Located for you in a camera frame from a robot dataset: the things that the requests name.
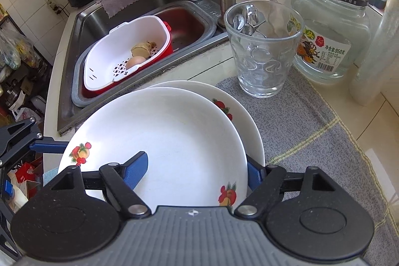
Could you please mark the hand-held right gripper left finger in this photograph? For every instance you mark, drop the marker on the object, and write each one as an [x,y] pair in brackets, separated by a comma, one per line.
[137,169]

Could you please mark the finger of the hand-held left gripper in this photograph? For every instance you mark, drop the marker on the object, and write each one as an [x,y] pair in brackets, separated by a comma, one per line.
[50,148]
[8,188]

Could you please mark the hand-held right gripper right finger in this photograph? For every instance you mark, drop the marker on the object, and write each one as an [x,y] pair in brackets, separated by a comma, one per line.
[254,175]

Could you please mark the white fruit print plate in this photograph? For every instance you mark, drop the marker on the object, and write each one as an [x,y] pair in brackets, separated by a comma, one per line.
[246,125]
[162,129]

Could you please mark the white plastic bottle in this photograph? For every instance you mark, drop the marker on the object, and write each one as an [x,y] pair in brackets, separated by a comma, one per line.
[18,197]

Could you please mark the red package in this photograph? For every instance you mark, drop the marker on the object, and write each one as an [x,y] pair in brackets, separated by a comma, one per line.
[28,172]

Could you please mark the cluttered storage shelf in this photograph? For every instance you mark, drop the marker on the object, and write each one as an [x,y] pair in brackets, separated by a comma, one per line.
[18,88]

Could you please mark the grey and teal checked towel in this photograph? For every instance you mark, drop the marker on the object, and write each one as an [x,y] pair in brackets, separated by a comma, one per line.
[311,135]

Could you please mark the white plastic colander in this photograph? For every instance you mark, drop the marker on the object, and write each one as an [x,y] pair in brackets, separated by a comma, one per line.
[106,66]

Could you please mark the plastic bag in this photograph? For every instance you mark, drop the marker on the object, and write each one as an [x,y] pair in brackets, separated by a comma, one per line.
[15,48]

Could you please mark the brown egg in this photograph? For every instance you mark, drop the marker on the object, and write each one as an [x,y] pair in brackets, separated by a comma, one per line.
[135,62]

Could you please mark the clear glass mug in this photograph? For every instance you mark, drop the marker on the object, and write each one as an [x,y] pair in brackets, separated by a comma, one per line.
[261,66]

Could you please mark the ginger piece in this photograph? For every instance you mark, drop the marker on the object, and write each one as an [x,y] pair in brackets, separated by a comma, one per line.
[141,50]

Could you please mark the white colander red basin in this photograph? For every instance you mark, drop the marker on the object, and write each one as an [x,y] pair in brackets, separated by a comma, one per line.
[168,41]

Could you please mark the stainless steel sink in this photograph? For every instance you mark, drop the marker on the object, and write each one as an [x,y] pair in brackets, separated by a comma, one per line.
[93,19]

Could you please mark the grey collapsible basin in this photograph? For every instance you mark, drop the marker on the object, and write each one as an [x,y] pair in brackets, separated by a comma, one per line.
[187,26]

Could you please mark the glass jar with green lid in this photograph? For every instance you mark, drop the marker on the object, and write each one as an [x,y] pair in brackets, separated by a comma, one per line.
[336,35]

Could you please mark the tall plastic wrap roll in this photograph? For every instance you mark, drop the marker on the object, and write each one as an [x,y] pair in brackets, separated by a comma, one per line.
[380,51]

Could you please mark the wall power socket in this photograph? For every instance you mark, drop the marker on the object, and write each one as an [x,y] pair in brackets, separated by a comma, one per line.
[53,7]

